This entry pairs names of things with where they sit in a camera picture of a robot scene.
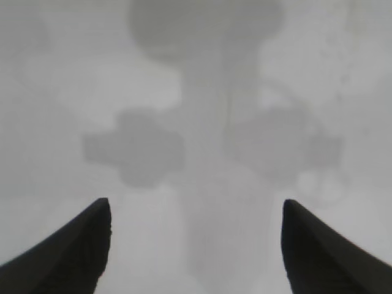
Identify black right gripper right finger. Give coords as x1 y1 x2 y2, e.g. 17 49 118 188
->
281 198 392 294

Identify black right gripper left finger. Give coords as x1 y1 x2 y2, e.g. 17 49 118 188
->
0 197 113 294

